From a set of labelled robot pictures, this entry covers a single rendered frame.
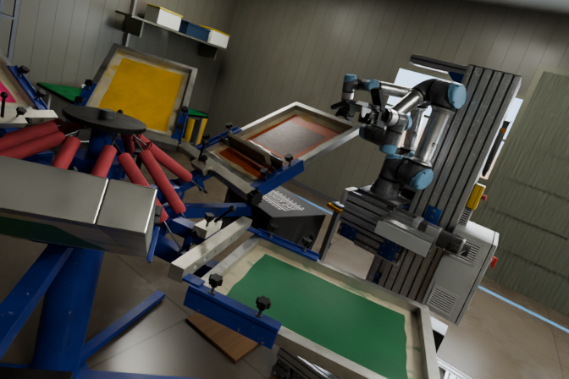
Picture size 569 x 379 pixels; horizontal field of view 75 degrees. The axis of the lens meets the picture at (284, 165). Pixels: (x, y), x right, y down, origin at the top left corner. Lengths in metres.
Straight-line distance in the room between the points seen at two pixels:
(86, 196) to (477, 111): 1.96
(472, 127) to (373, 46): 4.26
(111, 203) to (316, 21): 6.51
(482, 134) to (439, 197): 0.39
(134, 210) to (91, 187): 0.04
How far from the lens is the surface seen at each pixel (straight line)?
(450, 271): 2.17
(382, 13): 6.34
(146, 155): 1.62
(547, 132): 5.69
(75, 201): 0.33
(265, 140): 2.24
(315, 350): 1.17
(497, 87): 2.15
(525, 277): 5.90
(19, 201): 0.34
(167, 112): 2.52
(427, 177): 1.93
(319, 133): 2.24
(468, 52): 5.90
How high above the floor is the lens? 1.67
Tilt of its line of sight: 12 degrees down
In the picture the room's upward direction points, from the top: 18 degrees clockwise
